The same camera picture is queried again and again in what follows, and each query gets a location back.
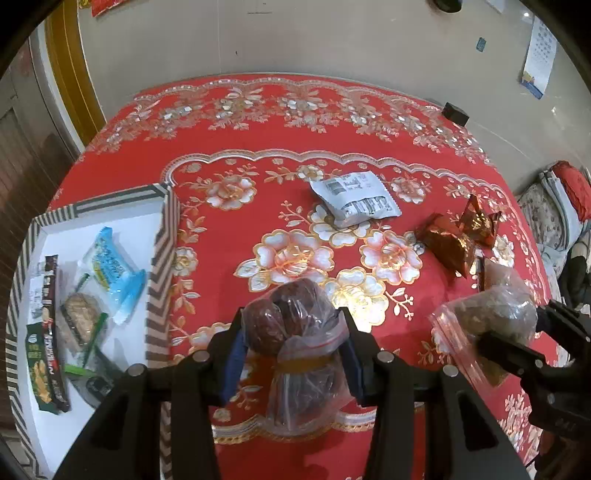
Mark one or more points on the dark red long snack packet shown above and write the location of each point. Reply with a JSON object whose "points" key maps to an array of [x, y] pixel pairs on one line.
{"points": [[51, 323]]}

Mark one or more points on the wall calendar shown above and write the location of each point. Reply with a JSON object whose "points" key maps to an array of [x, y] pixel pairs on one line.
{"points": [[538, 60]]}

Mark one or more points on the striped-rim white box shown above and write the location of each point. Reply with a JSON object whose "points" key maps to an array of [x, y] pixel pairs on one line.
{"points": [[134, 240]]}

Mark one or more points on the brown wooden door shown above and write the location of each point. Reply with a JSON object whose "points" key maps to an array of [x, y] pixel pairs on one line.
{"points": [[23, 184]]}

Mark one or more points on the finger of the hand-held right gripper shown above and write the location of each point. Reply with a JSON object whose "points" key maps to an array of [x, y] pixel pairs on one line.
{"points": [[563, 321], [512, 353]]}

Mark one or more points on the black snack packet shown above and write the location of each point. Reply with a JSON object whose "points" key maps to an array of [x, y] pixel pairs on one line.
{"points": [[99, 386]]}

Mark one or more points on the small black box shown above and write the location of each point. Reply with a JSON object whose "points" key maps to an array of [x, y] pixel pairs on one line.
{"points": [[455, 113]]}

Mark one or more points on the red floral tablecloth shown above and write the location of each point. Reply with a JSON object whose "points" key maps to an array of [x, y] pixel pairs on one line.
{"points": [[258, 138]]}

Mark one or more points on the clear bag of nuts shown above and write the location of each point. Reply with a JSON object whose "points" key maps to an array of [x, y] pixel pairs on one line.
{"points": [[498, 309]]}

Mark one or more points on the dark cloth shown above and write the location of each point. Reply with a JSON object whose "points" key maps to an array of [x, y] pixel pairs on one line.
{"points": [[577, 272]]}

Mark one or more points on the red cloth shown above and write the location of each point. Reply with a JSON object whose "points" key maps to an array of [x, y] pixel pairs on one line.
{"points": [[572, 182]]}

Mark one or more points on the grey-blue garment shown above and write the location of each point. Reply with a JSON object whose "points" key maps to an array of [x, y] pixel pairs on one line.
{"points": [[572, 226]]}

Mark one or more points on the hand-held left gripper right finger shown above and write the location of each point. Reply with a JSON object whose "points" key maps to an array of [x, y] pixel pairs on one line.
{"points": [[358, 374]]}

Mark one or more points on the blue snack packet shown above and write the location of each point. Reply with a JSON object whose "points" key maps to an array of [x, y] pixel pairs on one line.
{"points": [[108, 267]]}

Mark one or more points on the green snack packet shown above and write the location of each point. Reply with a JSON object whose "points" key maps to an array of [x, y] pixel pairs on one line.
{"points": [[39, 374]]}

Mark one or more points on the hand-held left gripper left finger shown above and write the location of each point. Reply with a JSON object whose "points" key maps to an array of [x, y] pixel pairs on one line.
{"points": [[231, 369]]}

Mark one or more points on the golden door frame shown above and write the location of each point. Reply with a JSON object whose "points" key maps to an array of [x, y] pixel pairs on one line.
{"points": [[74, 69]]}

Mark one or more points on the blue wall sticker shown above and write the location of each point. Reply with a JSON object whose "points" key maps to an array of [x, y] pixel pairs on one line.
{"points": [[481, 45]]}

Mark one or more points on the red wall poster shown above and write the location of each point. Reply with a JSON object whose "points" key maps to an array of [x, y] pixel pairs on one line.
{"points": [[104, 5]]}

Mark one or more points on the black wall fixture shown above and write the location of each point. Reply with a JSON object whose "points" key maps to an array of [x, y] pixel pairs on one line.
{"points": [[445, 4]]}

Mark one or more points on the dark red foil candy bag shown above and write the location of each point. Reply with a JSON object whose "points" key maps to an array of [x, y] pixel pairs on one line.
{"points": [[450, 242]]}

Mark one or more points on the green-edged cookie packet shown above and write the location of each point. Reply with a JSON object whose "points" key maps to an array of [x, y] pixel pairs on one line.
{"points": [[81, 318]]}

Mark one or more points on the clear bag of red dates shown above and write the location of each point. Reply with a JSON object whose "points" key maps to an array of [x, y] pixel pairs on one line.
{"points": [[291, 318]]}

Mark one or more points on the white snack packet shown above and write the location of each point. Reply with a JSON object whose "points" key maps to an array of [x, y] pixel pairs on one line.
{"points": [[355, 203]]}

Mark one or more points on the floral bedding bundle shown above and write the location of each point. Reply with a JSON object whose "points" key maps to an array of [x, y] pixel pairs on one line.
{"points": [[542, 217]]}

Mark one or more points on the green plastic sealing clip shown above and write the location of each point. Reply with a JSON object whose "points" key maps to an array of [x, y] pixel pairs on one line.
{"points": [[76, 369]]}

